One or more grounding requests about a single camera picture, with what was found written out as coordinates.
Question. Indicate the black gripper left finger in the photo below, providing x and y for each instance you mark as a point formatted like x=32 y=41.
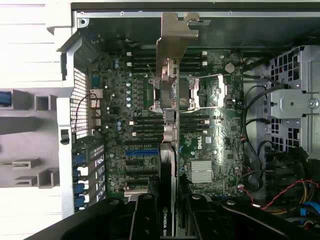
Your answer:
x=147 y=220

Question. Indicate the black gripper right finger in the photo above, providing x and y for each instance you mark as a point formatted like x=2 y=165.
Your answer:
x=202 y=220

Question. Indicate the white expansion slot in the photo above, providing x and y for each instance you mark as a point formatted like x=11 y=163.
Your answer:
x=131 y=193

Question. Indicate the silver finned chipset heatsink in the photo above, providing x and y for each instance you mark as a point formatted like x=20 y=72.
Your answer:
x=202 y=171

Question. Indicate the blue expansion slot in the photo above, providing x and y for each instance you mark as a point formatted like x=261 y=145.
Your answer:
x=140 y=152

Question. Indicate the green motherboard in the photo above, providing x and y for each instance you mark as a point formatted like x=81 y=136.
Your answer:
x=220 y=150

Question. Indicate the RAM slot white latches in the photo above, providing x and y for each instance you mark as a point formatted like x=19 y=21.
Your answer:
x=143 y=64
x=143 y=53
x=147 y=122

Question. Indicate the CPU socket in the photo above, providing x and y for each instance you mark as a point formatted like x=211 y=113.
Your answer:
x=185 y=92

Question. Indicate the metal socket cover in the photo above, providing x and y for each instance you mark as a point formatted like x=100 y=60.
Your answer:
x=221 y=90

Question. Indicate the metal disk bay cage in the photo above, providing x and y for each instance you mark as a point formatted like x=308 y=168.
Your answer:
x=290 y=102

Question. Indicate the round coin battery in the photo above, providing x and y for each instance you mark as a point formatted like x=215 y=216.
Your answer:
x=230 y=67

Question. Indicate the grey plastic parts rack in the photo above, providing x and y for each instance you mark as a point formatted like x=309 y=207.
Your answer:
x=25 y=125

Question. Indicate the hard disk in blue caddy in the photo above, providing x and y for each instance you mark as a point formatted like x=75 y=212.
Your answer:
x=5 y=100

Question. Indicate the open black PC case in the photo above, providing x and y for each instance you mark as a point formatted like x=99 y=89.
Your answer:
x=125 y=27

